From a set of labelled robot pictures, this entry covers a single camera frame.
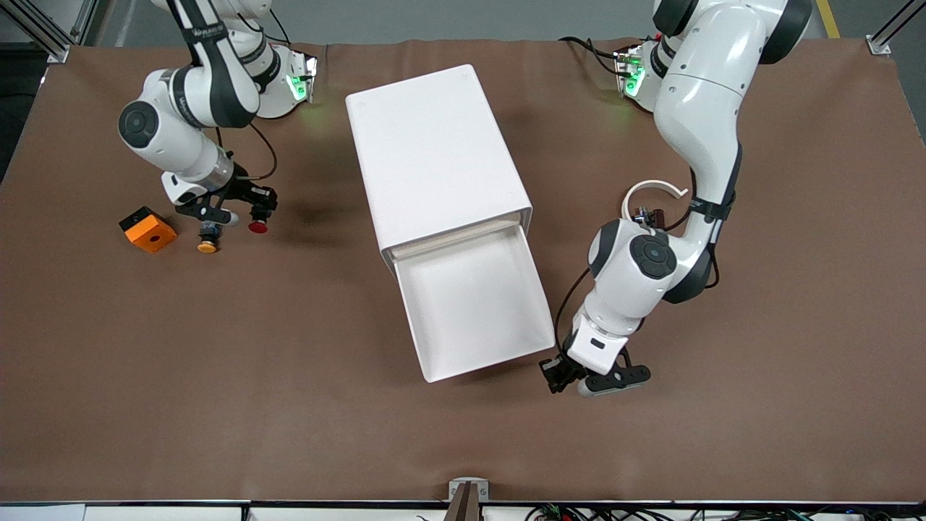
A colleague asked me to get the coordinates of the orange box with hole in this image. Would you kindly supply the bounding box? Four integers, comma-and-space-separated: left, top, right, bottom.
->
119, 206, 178, 254

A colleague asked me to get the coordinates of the white curved plastic clamp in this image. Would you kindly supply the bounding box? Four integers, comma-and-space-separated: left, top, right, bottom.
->
622, 179, 689, 234

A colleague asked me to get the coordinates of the brown table mat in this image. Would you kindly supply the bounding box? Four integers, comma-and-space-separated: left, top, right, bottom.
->
0, 38, 918, 504

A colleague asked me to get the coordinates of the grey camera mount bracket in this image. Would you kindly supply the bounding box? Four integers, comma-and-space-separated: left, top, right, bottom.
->
443, 478, 490, 521

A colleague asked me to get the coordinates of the black right base cable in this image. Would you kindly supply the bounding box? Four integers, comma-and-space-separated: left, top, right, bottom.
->
266, 0, 294, 46

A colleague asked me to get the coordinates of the black base cable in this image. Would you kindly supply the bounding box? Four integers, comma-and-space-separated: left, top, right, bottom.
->
558, 35, 632, 75
266, 0, 294, 46

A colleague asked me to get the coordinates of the aluminium frame post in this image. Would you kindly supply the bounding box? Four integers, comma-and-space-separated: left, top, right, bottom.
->
867, 0, 926, 56
0, 0, 98, 66

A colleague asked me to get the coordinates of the black left base cable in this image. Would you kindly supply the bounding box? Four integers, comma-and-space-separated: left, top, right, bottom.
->
558, 35, 632, 75

